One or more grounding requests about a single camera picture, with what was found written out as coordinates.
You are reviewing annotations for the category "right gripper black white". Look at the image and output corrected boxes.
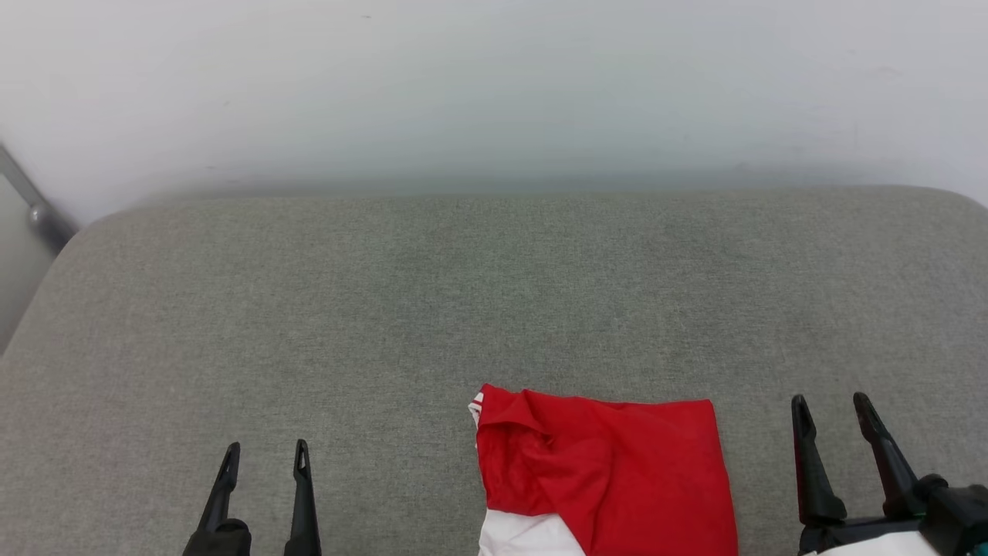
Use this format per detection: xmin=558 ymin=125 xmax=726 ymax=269
xmin=790 ymin=392 xmax=988 ymax=556

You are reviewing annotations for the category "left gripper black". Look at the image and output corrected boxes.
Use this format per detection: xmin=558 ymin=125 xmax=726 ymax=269
xmin=181 ymin=439 xmax=323 ymax=556

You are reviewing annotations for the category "red and white garment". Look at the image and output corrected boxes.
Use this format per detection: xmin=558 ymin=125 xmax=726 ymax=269
xmin=468 ymin=383 xmax=740 ymax=556

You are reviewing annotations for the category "grey metal rail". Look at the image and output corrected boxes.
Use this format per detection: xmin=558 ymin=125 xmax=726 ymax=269
xmin=0 ymin=144 xmax=79 ymax=255

